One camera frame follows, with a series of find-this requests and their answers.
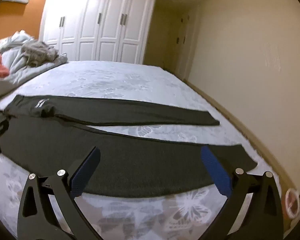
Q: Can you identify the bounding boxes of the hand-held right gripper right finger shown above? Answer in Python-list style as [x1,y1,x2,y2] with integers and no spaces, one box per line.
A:
[201,145,284,240]

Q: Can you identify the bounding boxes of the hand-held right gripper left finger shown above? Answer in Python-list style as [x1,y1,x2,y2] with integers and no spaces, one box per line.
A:
[17,146,101,240]

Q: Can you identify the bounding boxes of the dark grey pants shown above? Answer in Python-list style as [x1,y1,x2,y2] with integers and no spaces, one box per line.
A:
[0,94,258,197]

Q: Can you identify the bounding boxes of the light grey blanket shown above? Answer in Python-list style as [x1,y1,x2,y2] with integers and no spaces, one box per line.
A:
[0,30,68,82]

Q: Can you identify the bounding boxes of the grey crumpled garment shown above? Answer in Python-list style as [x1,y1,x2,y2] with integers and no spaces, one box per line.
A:
[21,41,68,67]

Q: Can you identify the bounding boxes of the bed with butterfly sheet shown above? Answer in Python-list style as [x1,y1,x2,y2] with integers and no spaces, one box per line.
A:
[0,60,282,240]

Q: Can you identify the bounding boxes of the dark wooden door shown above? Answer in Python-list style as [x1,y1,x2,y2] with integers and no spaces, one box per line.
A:
[174,11,194,80]

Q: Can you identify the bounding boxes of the white wardrobe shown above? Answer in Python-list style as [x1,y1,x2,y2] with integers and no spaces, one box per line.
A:
[39,0,158,64]

